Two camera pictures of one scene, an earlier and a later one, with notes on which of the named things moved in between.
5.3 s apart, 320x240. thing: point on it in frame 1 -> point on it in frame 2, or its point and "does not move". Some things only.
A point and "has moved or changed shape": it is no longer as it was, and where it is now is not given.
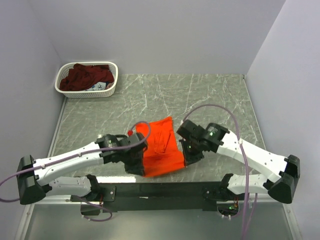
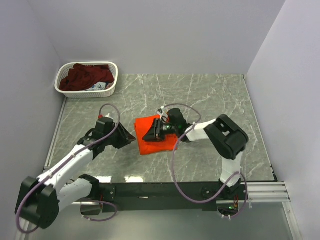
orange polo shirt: (163, 153) has moved or changed shape
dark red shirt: (81, 77) does not move
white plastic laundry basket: (87, 79) does not move
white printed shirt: (98, 86) does not move
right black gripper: (190, 158) -> (155, 134)
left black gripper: (138, 168) -> (125, 137)
